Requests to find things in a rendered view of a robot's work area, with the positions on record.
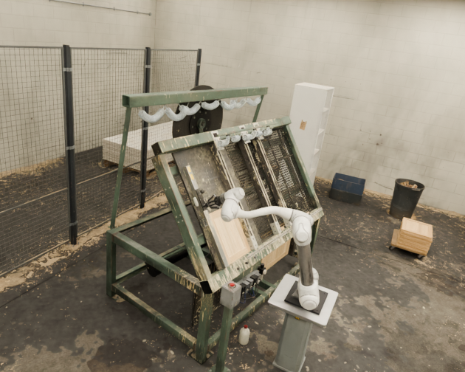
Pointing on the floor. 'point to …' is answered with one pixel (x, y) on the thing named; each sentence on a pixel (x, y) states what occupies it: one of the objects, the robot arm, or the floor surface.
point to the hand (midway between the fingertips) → (206, 205)
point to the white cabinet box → (310, 122)
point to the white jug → (243, 335)
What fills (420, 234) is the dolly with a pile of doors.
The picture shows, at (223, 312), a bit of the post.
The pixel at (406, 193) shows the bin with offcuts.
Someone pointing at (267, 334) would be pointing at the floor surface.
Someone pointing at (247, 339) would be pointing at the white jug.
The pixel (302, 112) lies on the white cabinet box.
